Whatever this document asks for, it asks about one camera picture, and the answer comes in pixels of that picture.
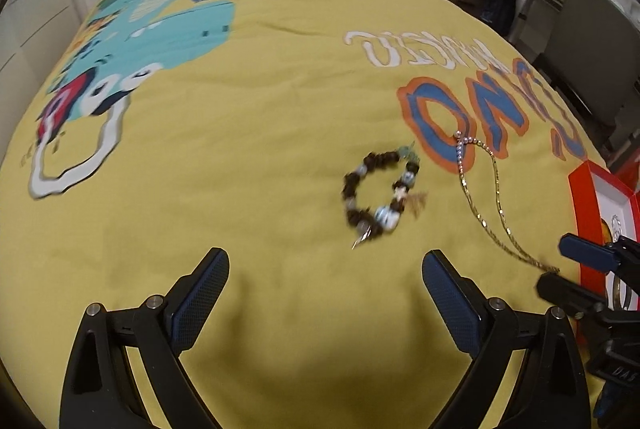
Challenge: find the yellow dinosaur bedspread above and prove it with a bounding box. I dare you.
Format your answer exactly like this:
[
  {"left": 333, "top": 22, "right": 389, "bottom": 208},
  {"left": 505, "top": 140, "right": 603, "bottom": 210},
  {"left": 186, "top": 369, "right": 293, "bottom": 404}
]
[{"left": 1, "top": 0, "right": 599, "bottom": 428}]

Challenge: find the red jewelry box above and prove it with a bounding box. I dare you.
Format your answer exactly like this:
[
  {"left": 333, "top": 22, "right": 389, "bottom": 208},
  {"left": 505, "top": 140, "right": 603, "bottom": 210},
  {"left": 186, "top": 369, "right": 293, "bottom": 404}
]
[{"left": 568, "top": 160, "right": 639, "bottom": 311}]

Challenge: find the long silver chain necklace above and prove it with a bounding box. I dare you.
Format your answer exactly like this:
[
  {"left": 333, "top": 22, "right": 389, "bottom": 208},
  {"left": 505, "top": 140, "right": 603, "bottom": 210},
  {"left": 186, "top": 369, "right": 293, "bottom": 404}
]
[{"left": 452, "top": 130, "right": 561, "bottom": 275}]

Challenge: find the brown beaded bracelet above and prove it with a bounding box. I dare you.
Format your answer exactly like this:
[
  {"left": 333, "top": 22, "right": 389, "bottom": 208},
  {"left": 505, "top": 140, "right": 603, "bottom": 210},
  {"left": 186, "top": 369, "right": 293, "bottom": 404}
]
[{"left": 342, "top": 143, "right": 430, "bottom": 251}]

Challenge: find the amber tortoise bangle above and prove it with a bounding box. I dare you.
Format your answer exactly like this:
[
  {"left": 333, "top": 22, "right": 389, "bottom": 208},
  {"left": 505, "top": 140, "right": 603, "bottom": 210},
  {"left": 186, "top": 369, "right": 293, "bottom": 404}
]
[{"left": 600, "top": 219, "right": 613, "bottom": 245}]

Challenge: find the grey chair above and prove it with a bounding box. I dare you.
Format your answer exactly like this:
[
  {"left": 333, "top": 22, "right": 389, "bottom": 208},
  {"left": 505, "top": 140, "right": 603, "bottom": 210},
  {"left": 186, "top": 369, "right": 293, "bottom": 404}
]
[{"left": 534, "top": 0, "right": 639, "bottom": 152}]

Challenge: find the white wardrobe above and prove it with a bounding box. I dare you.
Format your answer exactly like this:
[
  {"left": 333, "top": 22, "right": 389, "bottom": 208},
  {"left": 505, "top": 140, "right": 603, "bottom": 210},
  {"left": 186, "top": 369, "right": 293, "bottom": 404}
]
[{"left": 0, "top": 0, "right": 79, "bottom": 149}]

